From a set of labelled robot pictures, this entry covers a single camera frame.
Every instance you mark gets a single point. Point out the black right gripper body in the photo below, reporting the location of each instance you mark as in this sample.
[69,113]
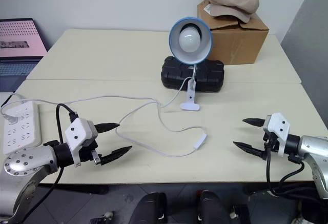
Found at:
[271,143]

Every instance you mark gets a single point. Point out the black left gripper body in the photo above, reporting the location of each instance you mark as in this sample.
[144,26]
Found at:
[88,151]

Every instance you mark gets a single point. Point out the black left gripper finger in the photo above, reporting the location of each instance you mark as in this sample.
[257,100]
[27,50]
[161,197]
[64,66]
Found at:
[106,126]
[115,154]

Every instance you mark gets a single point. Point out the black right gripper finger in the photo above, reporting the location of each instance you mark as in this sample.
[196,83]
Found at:
[249,149]
[255,122]

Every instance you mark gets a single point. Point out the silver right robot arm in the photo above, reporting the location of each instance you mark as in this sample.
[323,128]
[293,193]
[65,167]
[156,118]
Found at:
[311,148]

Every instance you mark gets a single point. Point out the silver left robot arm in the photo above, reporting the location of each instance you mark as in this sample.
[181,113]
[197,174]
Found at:
[28,161]

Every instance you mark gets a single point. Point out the blue clip desk lamp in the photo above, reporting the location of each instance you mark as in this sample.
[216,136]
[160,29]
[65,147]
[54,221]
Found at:
[176,51]

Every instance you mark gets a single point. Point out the dark rounded shape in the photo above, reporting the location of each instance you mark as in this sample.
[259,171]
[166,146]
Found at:
[150,208]
[212,208]

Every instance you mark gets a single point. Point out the white power strip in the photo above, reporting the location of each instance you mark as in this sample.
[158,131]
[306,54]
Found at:
[23,131]

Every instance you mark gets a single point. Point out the brown cardboard box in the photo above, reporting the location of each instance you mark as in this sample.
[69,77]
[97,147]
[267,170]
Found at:
[238,44]

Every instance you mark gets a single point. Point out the white power plug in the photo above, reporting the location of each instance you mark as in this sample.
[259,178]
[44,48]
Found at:
[10,118]

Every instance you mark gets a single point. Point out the black plastic tool case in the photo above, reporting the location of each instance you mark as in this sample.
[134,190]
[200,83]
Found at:
[176,76]

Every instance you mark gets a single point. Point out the white light bulb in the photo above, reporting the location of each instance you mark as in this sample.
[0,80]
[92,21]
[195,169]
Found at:
[189,40]

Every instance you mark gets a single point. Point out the laptop with pink screen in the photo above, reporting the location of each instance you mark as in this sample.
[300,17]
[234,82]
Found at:
[18,39]

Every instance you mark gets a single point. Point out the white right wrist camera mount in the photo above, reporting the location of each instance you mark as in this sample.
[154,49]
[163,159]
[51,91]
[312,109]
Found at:
[280,126]

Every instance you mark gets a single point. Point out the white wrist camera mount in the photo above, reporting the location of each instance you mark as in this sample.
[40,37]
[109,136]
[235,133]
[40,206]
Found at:
[280,126]
[77,131]

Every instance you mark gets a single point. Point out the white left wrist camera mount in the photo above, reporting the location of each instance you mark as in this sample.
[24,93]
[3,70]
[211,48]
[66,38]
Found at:
[77,131]

